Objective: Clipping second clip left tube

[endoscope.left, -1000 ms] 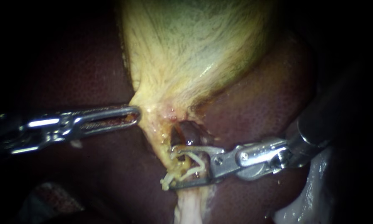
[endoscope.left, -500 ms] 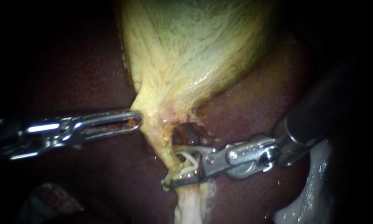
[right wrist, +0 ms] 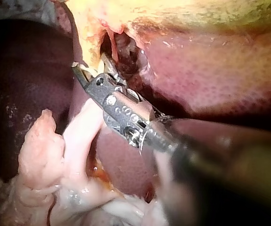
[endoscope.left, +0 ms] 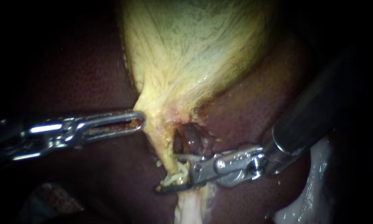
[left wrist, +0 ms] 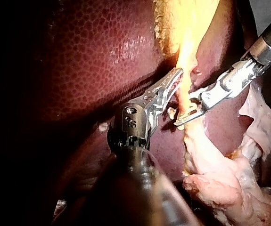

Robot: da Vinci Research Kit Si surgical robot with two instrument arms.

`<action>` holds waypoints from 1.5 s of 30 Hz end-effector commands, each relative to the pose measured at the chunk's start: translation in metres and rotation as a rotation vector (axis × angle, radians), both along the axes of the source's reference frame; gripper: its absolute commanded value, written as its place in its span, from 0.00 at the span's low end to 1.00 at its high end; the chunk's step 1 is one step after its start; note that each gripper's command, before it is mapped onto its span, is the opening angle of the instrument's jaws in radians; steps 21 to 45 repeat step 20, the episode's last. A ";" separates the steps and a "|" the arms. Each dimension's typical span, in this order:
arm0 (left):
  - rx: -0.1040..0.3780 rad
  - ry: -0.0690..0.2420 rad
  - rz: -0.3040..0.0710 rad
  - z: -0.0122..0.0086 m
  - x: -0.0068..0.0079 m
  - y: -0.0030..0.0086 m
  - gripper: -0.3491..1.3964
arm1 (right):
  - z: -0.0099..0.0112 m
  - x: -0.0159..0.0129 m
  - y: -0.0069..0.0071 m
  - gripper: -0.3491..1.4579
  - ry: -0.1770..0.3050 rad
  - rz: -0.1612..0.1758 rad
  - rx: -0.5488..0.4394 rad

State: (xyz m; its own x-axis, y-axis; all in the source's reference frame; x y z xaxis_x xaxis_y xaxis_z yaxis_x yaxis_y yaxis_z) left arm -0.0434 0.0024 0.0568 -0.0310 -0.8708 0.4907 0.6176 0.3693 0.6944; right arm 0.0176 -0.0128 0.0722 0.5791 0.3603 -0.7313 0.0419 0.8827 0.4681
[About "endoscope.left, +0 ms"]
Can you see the right arm instrument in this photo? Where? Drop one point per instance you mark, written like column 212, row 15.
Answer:
column 233, row 166

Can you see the right arm instrument jaw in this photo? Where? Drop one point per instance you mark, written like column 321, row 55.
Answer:
column 194, row 157
column 174, row 188

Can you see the left arm instrument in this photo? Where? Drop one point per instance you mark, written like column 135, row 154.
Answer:
column 40, row 138

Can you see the left arm instrument jaw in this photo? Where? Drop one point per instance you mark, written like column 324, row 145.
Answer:
column 133, row 115

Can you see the white clip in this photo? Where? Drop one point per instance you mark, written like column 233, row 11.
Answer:
column 174, row 181

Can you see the gallbladder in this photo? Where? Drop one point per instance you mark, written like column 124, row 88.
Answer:
column 189, row 53

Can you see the dark right arm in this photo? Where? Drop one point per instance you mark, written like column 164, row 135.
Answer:
column 314, row 109

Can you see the thin tube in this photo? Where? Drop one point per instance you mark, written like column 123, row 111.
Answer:
column 164, row 146

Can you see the pale fatty tissue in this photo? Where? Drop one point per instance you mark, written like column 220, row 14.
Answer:
column 189, row 208
column 310, row 193

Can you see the dark red liver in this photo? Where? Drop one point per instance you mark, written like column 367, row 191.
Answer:
column 251, row 109

